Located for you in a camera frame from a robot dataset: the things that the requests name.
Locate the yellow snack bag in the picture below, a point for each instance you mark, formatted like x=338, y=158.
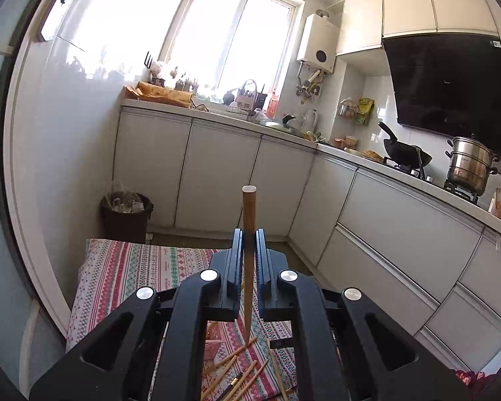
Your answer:
x=364, y=110

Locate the steel steamer pot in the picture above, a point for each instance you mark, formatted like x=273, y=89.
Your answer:
x=469, y=167

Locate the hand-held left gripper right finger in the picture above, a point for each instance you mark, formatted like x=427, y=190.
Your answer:
x=261, y=259

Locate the black range hood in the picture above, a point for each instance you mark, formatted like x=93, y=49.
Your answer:
x=446, y=83

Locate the bunch of chopsticks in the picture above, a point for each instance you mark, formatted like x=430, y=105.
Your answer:
x=234, y=353

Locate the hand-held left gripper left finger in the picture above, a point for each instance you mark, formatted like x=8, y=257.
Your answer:
x=236, y=259

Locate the wicker basket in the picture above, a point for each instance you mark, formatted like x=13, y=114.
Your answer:
x=246, y=100

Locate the black wok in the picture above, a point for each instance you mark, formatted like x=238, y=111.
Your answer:
x=405, y=152

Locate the brown paper bags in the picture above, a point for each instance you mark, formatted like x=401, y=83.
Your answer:
x=158, y=94

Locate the white kettle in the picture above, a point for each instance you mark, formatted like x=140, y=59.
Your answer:
x=311, y=121

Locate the white kitchen cabinets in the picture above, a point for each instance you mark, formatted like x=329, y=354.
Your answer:
x=405, y=4
x=217, y=175

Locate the white upper kitchen cabinets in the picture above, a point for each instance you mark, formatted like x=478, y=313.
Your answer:
x=405, y=4

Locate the white lower kitchen cabinets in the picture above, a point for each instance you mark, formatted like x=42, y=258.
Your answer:
x=217, y=175

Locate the striped patterned tablecloth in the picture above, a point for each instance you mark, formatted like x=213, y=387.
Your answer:
x=121, y=275

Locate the kitchen window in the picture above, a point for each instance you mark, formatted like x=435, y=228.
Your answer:
x=229, y=37

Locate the gas stove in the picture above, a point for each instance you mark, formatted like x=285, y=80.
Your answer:
x=409, y=171

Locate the pink patterned box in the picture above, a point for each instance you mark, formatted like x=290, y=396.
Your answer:
x=213, y=346

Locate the dark-tipped wooden chopstick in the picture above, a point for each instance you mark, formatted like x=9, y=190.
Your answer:
x=249, y=209

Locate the white water heater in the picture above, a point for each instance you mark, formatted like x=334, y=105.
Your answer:
x=317, y=41

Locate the dark brown trash bin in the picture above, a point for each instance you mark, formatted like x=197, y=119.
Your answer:
x=125, y=225

